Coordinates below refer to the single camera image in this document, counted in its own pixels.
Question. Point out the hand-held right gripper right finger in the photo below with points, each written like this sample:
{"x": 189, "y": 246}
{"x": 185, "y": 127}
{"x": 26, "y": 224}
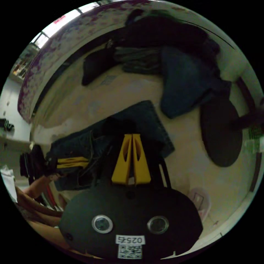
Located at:
{"x": 142, "y": 171}

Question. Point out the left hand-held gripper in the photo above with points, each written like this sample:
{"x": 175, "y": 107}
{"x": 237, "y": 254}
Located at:
{"x": 35, "y": 160}

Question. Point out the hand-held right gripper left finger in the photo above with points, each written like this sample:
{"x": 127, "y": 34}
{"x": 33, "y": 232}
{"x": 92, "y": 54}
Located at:
{"x": 121, "y": 171}

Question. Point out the blue jeans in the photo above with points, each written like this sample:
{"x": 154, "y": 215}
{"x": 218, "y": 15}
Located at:
{"x": 148, "y": 123}

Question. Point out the person's left forearm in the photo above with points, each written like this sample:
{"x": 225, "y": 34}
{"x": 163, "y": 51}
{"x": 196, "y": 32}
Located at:
{"x": 31, "y": 206}

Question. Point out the person's left hand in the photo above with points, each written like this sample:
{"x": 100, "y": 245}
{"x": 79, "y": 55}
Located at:
{"x": 41, "y": 185}

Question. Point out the pink bag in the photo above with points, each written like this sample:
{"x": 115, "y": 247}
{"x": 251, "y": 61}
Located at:
{"x": 201, "y": 203}

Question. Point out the round black cushion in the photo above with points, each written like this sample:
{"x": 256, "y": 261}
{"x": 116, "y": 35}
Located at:
{"x": 220, "y": 134}

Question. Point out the pile of clothes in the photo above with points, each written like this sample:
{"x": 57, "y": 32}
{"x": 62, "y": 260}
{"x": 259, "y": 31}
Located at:
{"x": 181, "y": 82}

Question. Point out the purple floral curtain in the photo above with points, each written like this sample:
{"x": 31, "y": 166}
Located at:
{"x": 41, "y": 68}

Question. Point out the window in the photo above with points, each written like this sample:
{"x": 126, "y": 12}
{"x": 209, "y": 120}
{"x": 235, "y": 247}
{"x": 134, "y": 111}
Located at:
{"x": 53, "y": 26}

